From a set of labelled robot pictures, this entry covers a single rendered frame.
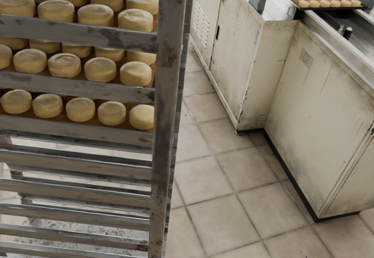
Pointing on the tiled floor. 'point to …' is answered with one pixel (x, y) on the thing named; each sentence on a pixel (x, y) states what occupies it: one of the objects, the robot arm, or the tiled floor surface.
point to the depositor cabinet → (242, 47)
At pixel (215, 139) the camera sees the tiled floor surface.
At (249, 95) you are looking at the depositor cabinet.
